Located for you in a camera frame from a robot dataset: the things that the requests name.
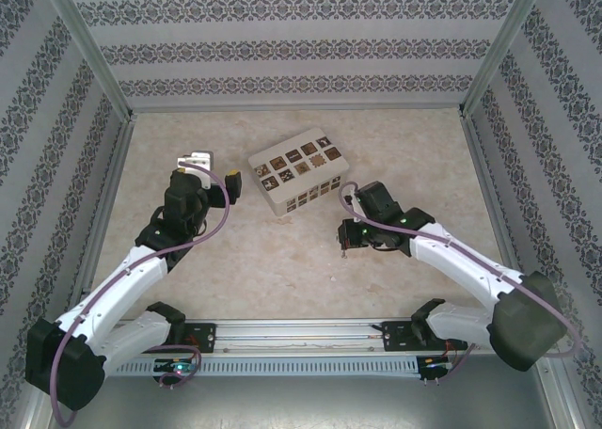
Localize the grey slotted cable duct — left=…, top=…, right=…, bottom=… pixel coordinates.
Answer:
left=101, top=356, right=420, bottom=379

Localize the aluminium frame post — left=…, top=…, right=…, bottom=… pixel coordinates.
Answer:
left=458, top=0, right=552, bottom=122
left=45, top=0, right=137, bottom=122

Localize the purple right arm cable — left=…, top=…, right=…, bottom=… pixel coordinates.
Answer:
left=338, top=181, right=583, bottom=386

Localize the grey metal tray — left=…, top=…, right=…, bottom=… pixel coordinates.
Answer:
left=27, top=374, right=579, bottom=429

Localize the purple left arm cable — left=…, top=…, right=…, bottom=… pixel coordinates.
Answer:
left=50, top=160, right=231, bottom=428

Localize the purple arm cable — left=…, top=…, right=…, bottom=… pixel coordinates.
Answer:
left=338, top=181, right=583, bottom=386
left=50, top=160, right=231, bottom=428

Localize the aluminium side rail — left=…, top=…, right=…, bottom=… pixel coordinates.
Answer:
left=65, top=111, right=137, bottom=320

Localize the small circuit board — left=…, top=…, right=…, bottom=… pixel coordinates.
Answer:
left=153, top=358, right=195, bottom=376
left=420, top=353, right=453, bottom=370

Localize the white box with printed pictures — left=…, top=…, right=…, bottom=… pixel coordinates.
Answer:
left=247, top=127, right=352, bottom=217

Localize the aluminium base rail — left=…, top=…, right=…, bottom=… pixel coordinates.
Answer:
left=45, top=319, right=559, bottom=355

